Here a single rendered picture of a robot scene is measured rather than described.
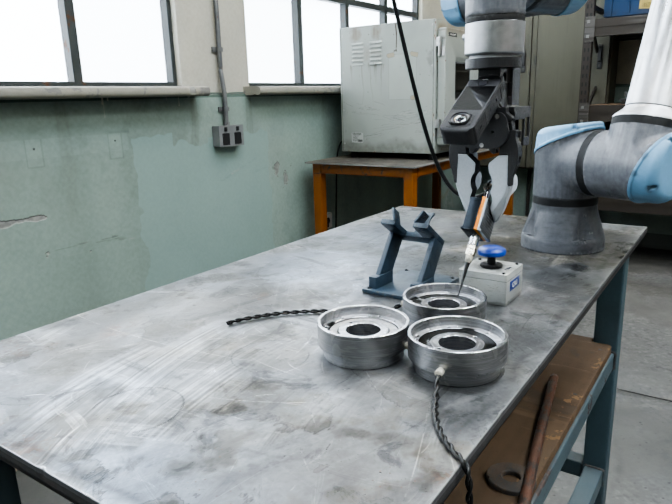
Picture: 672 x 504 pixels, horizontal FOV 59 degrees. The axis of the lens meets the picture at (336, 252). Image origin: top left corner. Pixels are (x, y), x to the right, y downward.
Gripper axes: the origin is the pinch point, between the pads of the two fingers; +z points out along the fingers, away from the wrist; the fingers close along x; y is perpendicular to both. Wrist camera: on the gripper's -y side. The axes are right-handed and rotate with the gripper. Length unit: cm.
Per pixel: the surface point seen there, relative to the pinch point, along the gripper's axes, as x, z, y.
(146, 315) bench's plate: 36.6, 13.1, -29.2
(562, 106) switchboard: 97, -6, 355
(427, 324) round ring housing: -2.0, 9.7, -18.9
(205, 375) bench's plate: 15.1, 13.1, -37.3
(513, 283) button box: -3.6, 10.5, 3.4
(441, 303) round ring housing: 1.5, 10.9, -8.6
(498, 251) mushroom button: -1.5, 6.0, 2.7
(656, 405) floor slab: -6, 93, 144
